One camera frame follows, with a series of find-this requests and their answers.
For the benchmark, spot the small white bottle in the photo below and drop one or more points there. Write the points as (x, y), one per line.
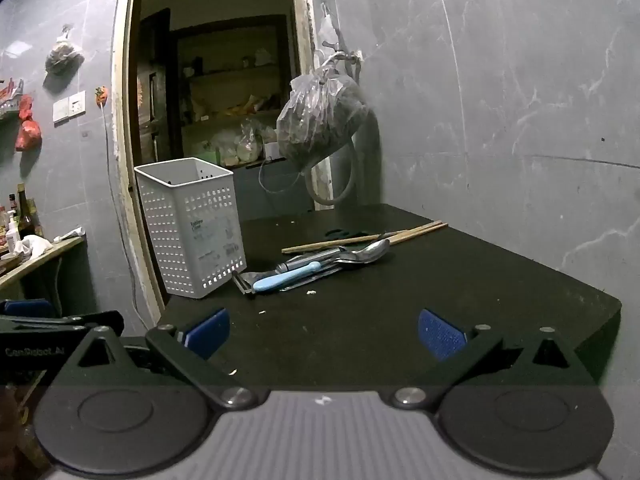
(12, 232)

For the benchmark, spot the dark glass bottle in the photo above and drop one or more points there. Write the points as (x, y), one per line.
(24, 215)

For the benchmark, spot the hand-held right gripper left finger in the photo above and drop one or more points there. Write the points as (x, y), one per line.
(207, 332)

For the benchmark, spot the wall rack with packets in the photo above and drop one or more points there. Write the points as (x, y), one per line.
(10, 100)

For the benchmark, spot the orange wall hook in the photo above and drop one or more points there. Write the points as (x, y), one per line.
(102, 96)

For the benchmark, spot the clear plastic bag dark contents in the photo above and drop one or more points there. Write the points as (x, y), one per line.
(320, 115)

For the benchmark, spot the small hanging plastic bag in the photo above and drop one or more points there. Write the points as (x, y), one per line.
(62, 57)

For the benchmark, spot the wooden chopstick purple band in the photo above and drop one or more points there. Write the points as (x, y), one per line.
(320, 244)
(425, 225)

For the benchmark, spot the storage shelving unit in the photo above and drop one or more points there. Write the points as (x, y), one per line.
(225, 80)

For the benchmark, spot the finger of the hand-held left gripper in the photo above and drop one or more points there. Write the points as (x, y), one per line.
(65, 321)
(27, 308)

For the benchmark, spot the dark green scissors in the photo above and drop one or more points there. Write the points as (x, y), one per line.
(337, 233)

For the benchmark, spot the white cloth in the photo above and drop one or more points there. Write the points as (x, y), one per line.
(32, 246)

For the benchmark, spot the dark grey cabinet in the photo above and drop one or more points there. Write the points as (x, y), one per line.
(250, 195)

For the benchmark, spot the red plastic bag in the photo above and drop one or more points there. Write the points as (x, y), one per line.
(27, 135)
(26, 107)

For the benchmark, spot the wooden shelf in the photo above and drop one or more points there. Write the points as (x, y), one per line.
(50, 256)

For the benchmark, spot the stainless steel peeler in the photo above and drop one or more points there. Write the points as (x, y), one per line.
(320, 256)

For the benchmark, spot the white hanging bag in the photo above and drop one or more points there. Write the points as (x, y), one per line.
(327, 27)

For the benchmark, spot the metal faucet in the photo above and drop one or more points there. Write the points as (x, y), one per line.
(345, 57)

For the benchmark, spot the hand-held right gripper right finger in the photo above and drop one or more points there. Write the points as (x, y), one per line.
(440, 332)

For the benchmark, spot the white perforated plastic basket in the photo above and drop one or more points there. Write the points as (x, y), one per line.
(190, 240)

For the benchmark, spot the pale door frame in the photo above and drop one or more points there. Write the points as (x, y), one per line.
(125, 160)

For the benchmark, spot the dark wooden door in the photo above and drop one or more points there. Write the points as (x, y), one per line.
(160, 85)

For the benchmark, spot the white wall switch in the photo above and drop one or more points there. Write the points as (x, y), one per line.
(70, 107)

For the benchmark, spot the white tube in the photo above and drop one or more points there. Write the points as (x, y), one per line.
(70, 233)

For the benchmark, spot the white plastic bag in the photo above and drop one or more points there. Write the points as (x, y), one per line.
(248, 145)

